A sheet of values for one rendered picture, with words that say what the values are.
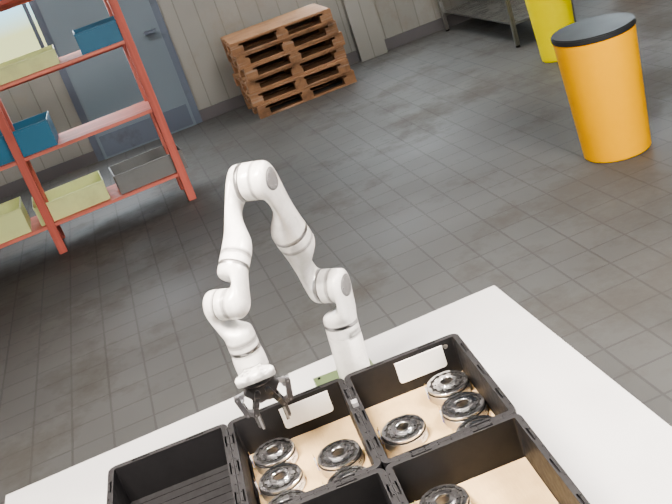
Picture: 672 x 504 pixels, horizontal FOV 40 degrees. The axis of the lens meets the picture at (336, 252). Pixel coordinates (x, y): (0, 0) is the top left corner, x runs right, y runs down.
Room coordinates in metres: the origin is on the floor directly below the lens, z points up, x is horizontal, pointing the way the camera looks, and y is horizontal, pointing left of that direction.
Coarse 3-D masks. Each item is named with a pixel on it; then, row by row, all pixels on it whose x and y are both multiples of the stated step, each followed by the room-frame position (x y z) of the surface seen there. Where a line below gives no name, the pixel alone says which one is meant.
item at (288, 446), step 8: (272, 440) 1.91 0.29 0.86; (280, 440) 1.91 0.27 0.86; (288, 440) 1.89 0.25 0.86; (264, 448) 1.89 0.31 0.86; (288, 448) 1.86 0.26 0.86; (256, 456) 1.87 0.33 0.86; (264, 456) 1.86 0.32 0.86; (280, 456) 1.84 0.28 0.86; (288, 456) 1.83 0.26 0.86; (256, 464) 1.85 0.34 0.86; (264, 464) 1.83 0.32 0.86; (272, 464) 1.82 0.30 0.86
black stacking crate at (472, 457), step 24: (504, 432) 1.58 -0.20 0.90; (432, 456) 1.57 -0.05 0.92; (456, 456) 1.57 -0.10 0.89; (480, 456) 1.58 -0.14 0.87; (504, 456) 1.58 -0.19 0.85; (528, 456) 1.56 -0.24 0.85; (408, 480) 1.57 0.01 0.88; (432, 480) 1.57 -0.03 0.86; (456, 480) 1.57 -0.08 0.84; (552, 480) 1.43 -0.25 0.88
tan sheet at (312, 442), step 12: (348, 420) 1.94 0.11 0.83; (312, 432) 1.94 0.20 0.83; (324, 432) 1.92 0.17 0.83; (336, 432) 1.90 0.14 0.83; (348, 432) 1.89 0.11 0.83; (300, 444) 1.91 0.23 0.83; (312, 444) 1.89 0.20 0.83; (324, 444) 1.87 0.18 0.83; (360, 444) 1.82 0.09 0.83; (252, 456) 1.93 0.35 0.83; (300, 456) 1.86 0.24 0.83; (312, 456) 1.84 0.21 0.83; (312, 468) 1.80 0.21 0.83; (312, 480) 1.75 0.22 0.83; (324, 480) 1.74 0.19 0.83
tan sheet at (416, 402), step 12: (408, 396) 1.95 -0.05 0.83; (420, 396) 1.93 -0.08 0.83; (372, 408) 1.95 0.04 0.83; (384, 408) 1.94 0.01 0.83; (396, 408) 1.92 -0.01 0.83; (408, 408) 1.90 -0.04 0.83; (420, 408) 1.88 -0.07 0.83; (432, 408) 1.87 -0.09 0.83; (372, 420) 1.90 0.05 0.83; (384, 420) 1.89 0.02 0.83; (432, 420) 1.82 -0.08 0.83; (432, 432) 1.77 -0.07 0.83; (444, 432) 1.76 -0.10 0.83
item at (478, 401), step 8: (464, 392) 1.84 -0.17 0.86; (472, 392) 1.83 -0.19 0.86; (448, 400) 1.83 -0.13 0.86; (472, 400) 1.80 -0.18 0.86; (480, 400) 1.79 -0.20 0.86; (448, 408) 1.80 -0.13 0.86; (472, 408) 1.77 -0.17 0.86; (480, 408) 1.76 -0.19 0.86; (448, 416) 1.77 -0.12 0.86; (456, 416) 1.76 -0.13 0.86; (464, 416) 1.75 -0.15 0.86; (472, 416) 1.74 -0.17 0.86
